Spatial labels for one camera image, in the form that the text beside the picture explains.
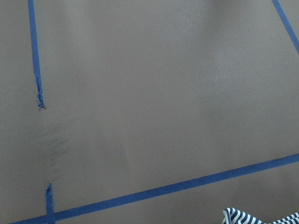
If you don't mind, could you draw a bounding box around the navy white striped polo shirt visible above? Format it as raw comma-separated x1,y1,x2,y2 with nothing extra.
222,208,299,224

